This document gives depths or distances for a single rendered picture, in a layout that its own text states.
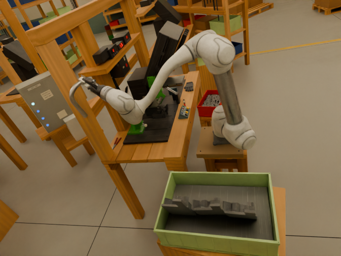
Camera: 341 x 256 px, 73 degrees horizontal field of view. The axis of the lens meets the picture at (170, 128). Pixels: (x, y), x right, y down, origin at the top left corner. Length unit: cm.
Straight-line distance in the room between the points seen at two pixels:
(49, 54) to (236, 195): 141
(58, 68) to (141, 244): 172
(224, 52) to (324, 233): 179
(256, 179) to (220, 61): 75
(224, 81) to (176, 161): 76
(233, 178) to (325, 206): 125
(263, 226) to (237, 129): 56
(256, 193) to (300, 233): 95
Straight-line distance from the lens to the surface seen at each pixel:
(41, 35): 160
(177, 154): 175
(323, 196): 266
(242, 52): 502
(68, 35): 798
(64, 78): 165
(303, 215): 250
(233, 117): 145
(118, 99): 127
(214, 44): 118
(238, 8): 860
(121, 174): 215
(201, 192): 155
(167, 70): 133
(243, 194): 152
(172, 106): 232
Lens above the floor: 208
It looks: 35 degrees down
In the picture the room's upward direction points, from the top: 17 degrees counter-clockwise
